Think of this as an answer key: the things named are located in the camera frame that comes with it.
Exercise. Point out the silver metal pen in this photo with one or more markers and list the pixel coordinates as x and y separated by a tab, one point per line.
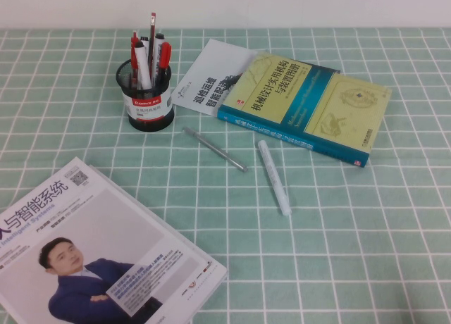
215	149

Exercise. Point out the white pen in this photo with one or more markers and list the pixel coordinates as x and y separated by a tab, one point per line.
274	177

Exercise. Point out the black mesh pen holder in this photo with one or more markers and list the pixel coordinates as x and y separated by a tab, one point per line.
148	121

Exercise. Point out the thick red pen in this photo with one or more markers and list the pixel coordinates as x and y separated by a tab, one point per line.
165	54

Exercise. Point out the thin red pen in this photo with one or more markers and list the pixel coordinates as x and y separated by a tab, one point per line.
134	53

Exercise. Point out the white brochure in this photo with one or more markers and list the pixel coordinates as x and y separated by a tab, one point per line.
204	74

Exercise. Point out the yellow and teal book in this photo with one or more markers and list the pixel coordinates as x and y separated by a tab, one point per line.
317	102

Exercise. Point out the white marker with red cap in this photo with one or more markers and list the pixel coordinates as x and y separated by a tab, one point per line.
142	67

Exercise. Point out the white marker with black cap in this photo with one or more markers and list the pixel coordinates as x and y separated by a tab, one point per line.
144	39
159	47

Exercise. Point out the white magazine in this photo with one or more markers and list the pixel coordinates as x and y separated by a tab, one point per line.
95	169

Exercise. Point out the magazine with man portrait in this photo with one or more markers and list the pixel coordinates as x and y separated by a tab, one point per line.
105	215

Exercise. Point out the red pencil with eraser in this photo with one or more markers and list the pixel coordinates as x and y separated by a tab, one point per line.
153	31

